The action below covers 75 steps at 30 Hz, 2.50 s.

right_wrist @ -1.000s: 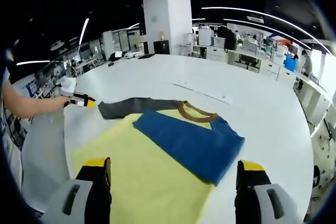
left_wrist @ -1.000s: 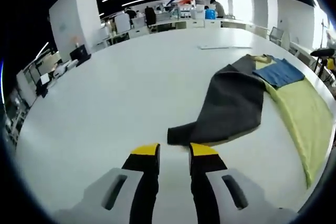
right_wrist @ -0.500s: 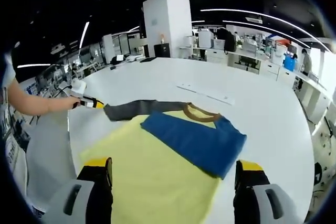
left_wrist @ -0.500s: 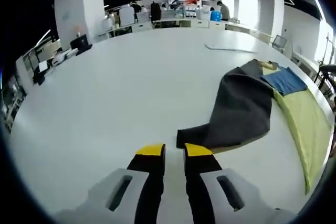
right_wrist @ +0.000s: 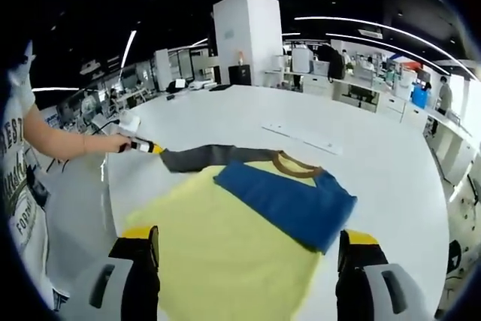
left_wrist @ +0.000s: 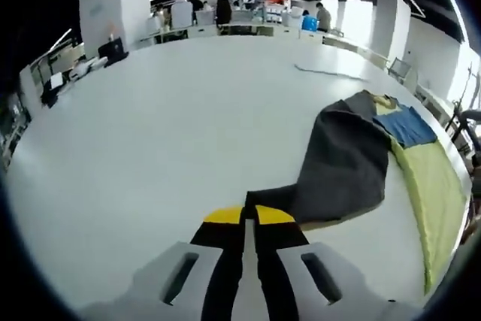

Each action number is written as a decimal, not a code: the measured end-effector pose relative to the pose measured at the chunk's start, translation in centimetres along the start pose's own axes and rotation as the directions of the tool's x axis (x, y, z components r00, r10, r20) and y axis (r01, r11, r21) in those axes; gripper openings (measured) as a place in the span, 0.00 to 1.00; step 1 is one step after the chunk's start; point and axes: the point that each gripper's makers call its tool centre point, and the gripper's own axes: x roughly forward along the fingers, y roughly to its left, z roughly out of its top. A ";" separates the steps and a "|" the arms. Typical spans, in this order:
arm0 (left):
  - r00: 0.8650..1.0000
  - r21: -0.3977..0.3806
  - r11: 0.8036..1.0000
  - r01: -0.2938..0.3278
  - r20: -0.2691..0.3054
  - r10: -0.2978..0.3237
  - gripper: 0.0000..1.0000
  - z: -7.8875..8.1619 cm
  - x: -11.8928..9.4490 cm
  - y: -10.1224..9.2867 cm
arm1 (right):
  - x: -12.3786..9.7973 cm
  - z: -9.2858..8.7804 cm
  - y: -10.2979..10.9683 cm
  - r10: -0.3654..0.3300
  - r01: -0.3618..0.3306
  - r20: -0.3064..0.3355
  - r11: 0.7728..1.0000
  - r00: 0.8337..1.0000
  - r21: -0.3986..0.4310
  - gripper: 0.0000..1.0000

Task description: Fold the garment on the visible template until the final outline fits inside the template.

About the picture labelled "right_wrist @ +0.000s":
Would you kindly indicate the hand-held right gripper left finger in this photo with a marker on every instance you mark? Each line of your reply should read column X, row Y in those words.
column 124, row 279

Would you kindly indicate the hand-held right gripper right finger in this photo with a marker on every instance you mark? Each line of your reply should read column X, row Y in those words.
column 372, row 283

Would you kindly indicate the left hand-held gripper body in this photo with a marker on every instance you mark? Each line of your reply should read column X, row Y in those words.
column 129, row 123

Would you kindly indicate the yellow black blue garment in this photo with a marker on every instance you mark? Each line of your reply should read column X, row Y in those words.
column 233, row 242

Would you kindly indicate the person's left hand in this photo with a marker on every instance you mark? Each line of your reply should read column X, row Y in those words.
column 118, row 144

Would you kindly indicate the black desktop monitor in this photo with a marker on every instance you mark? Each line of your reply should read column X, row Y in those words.
column 239, row 74

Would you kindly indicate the person's printed white shirt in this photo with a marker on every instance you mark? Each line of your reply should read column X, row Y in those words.
column 19, row 185

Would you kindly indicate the white cabinet machine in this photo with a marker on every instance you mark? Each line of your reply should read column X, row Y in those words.
column 302, row 59

